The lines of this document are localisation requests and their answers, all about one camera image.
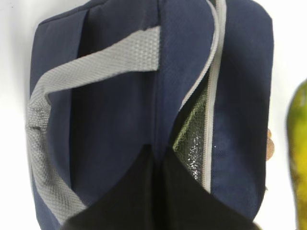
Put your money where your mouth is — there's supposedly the navy insulated lunch bag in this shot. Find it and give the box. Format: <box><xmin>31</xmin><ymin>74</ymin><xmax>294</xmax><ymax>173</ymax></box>
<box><xmin>26</xmin><ymin>0</ymin><xmax>273</xmax><ymax>230</ymax></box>

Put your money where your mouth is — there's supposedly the brown bread loaf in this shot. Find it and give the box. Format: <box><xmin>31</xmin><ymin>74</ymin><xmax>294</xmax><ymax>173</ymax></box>
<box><xmin>266</xmin><ymin>128</ymin><xmax>275</xmax><ymax>161</ymax></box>

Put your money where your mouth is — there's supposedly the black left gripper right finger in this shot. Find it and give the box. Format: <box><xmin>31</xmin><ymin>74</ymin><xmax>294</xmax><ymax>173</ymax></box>
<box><xmin>158</xmin><ymin>148</ymin><xmax>258</xmax><ymax>230</ymax></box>

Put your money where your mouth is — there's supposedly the yellow banana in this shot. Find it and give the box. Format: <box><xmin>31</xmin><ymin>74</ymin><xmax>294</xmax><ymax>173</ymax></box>
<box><xmin>286</xmin><ymin>80</ymin><xmax>307</xmax><ymax>230</ymax></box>

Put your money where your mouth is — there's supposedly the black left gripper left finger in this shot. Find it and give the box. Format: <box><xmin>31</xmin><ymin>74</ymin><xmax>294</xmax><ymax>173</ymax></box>
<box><xmin>61</xmin><ymin>145</ymin><xmax>155</xmax><ymax>230</ymax></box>

